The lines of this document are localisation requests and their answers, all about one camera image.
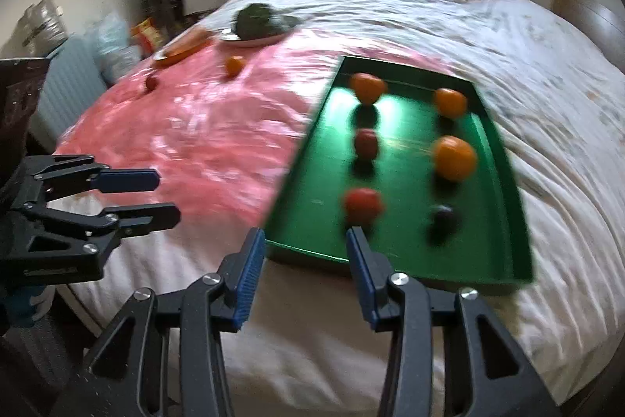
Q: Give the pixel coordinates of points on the grey printed bag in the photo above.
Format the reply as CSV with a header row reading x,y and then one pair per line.
x,y
44,23

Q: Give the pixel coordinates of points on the dark purple plum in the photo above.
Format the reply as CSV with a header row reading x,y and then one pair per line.
x,y
443,220

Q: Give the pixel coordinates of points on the carrot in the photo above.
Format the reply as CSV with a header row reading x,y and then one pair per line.
x,y
190,40

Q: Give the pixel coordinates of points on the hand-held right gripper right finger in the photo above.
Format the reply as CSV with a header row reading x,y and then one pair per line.
x,y
364,280

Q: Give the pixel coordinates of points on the light blue suitcase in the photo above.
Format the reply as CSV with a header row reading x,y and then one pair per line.
x,y
68,94

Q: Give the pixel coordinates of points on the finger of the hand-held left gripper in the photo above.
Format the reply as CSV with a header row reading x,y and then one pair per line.
x,y
129,181
151,214

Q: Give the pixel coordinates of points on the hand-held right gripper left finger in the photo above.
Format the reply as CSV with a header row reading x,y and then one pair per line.
x,y
249,280

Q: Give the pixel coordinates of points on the green tray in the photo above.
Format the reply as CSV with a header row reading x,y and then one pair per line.
x,y
410,202

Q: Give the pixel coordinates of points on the red apple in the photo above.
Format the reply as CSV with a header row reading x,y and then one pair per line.
x,y
366,144

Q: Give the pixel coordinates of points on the white dark rimmed plate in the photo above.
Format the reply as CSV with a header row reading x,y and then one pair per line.
x,y
263,41

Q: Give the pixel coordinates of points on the green leafy vegetable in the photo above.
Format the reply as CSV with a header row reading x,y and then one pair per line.
x,y
259,19

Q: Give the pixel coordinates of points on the orange rimmed plate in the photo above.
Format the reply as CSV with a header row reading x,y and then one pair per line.
x,y
168,59

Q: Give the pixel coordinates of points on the orange tangerine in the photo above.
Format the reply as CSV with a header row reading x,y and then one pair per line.
x,y
367,87
235,66
450,102
455,158

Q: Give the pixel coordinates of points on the wooden headboard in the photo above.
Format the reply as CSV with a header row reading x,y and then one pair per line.
x,y
586,16

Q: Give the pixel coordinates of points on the person's left hand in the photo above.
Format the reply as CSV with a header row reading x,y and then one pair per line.
x,y
22,304

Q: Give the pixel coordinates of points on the red yellow sack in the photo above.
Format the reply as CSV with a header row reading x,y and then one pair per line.
x,y
146,36

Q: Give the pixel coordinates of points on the pink plastic sheet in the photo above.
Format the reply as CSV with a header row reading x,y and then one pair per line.
x,y
195,129

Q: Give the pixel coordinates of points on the translucent blue plastic bag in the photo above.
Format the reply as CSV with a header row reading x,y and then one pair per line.
x,y
112,45

